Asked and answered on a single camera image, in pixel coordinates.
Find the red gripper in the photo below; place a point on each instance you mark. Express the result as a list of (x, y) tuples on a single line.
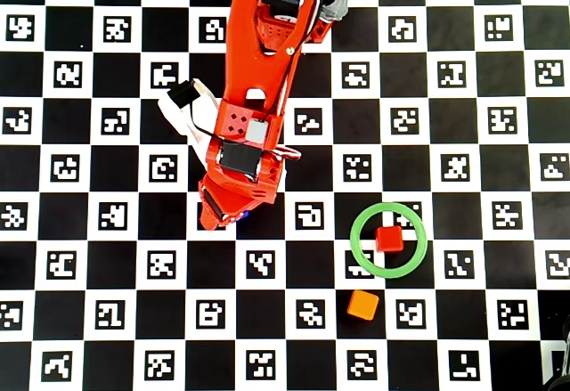
[(213, 206)]

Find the blue cube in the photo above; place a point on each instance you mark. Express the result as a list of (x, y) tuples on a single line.
[(243, 217)]

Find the orange cube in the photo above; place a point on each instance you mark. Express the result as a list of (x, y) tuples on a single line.
[(363, 304)]

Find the red cube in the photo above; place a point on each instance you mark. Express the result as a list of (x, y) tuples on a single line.
[(389, 238)]

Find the red robot arm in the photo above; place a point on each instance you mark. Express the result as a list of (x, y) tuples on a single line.
[(249, 52)]

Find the black white marker checkerboard mat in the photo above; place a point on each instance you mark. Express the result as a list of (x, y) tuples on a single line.
[(111, 230)]

